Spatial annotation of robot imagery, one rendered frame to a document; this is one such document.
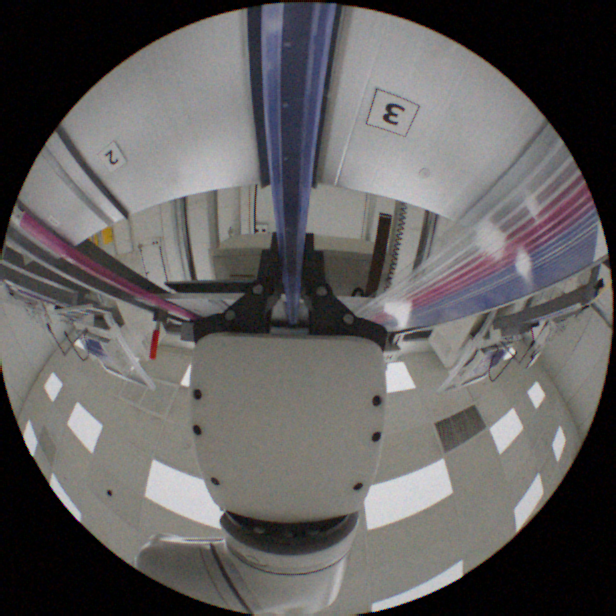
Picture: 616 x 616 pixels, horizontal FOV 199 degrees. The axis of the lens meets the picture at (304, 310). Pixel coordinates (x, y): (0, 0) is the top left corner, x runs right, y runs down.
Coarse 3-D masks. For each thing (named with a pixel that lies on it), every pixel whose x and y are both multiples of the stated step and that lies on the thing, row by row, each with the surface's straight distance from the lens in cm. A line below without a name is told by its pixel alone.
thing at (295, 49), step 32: (288, 32) 5; (320, 32) 5; (288, 64) 5; (320, 64) 5; (288, 96) 5; (320, 96) 5; (288, 128) 6; (288, 160) 6; (288, 192) 7; (288, 224) 8; (288, 256) 10; (288, 288) 15
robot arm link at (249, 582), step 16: (224, 544) 17; (224, 560) 16; (240, 560) 13; (240, 576) 15; (256, 576) 14; (272, 576) 13; (288, 576) 13; (304, 576) 13; (320, 576) 14; (336, 576) 16; (240, 592) 16; (256, 592) 16; (272, 592) 15; (288, 592) 15; (304, 592) 16; (320, 592) 17; (336, 592) 21; (256, 608) 17; (272, 608) 18; (288, 608) 19; (304, 608) 21; (320, 608) 23
